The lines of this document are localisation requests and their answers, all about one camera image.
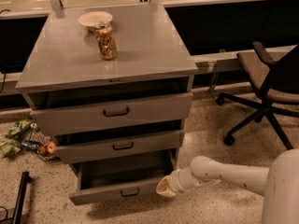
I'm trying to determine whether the grey bottom drawer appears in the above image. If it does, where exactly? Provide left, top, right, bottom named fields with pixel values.
left=69, top=148, right=178, bottom=205

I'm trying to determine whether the grey drawer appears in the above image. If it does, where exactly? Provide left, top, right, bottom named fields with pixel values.
left=31, top=92, right=192, bottom=135
left=55, top=130, right=184, bottom=164
left=69, top=148, right=178, bottom=205

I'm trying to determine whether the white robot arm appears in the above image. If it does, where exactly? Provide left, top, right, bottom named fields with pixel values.
left=156, top=148, right=299, bottom=224

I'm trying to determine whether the grey drawer cabinet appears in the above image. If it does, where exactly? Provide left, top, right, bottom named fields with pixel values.
left=14, top=3, right=199, bottom=173

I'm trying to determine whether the grey middle drawer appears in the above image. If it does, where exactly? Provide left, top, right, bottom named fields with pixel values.
left=55, top=130, right=184, bottom=164

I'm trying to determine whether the grey top drawer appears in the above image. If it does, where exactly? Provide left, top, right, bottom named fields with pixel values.
left=31, top=92, right=192, bottom=135

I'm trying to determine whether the red apple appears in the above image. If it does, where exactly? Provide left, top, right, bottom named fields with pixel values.
left=41, top=142, right=56, bottom=156

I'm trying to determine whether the black office chair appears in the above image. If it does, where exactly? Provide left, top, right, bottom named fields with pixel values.
left=216, top=41, right=299, bottom=150

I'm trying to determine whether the blue can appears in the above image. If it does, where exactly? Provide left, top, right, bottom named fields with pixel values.
left=21, top=140, right=40, bottom=150

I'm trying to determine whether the black stand leg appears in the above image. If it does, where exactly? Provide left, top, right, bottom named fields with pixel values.
left=0, top=171, right=32, bottom=224

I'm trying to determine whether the orange soda can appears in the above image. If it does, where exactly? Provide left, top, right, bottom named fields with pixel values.
left=93, top=21, right=117, bottom=60

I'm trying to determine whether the green chip bag upper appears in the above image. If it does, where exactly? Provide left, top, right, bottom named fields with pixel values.
left=6, top=119, right=33, bottom=138

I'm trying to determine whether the green chip bag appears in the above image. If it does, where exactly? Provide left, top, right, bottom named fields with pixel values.
left=0, top=139, right=21, bottom=158
left=6, top=119, right=33, bottom=138

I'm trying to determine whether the green chip bag lower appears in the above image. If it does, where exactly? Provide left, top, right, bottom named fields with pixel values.
left=0, top=139, right=21, bottom=158

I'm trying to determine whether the white bowl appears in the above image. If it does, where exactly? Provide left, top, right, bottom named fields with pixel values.
left=78, top=11, right=113, bottom=31

